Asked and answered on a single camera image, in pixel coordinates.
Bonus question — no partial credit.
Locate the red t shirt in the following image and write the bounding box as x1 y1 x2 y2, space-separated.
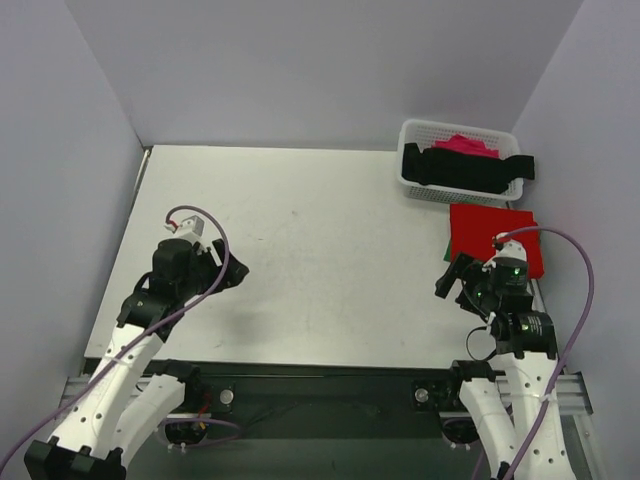
447 202 546 279

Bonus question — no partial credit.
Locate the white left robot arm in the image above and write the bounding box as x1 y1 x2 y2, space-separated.
24 238 249 479

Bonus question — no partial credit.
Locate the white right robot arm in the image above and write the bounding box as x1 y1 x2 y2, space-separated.
435 252 576 479

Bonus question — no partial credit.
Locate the green folded t shirt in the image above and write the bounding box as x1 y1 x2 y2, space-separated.
443 239 452 262

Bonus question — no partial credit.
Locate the black t shirt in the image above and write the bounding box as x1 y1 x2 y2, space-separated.
401 143 536 194

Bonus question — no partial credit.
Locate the pink t shirt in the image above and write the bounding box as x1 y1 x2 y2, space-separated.
432 134 500 159

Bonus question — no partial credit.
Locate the white plastic basket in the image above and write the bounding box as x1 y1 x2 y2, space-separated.
396 119 535 205

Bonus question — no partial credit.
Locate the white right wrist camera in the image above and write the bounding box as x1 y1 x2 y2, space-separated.
493 237 527 262

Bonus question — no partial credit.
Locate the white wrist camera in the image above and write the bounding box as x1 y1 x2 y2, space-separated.
164 215 204 243
493 237 527 262

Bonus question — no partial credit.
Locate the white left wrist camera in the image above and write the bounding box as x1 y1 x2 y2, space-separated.
164 215 204 243

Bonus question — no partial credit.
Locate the aluminium frame rail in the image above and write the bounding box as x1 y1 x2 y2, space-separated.
499 274 594 416

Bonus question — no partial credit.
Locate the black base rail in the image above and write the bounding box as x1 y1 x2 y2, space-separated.
143 360 496 440

